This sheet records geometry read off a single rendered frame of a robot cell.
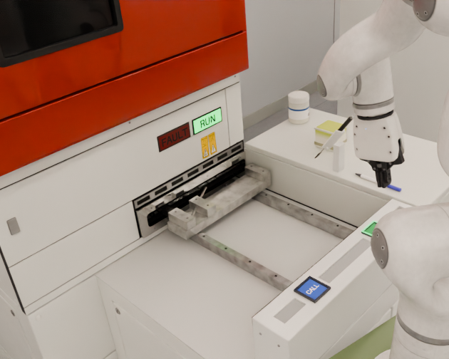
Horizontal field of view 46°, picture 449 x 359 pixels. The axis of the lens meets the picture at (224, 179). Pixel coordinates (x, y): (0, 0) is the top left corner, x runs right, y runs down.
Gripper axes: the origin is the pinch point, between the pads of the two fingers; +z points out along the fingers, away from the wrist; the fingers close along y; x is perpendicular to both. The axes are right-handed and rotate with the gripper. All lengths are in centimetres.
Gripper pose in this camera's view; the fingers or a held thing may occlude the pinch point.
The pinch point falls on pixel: (383, 177)
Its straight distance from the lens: 123.7
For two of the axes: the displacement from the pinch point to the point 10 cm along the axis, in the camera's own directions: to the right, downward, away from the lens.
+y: 6.8, 1.2, -7.3
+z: 2.3, 9.0, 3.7
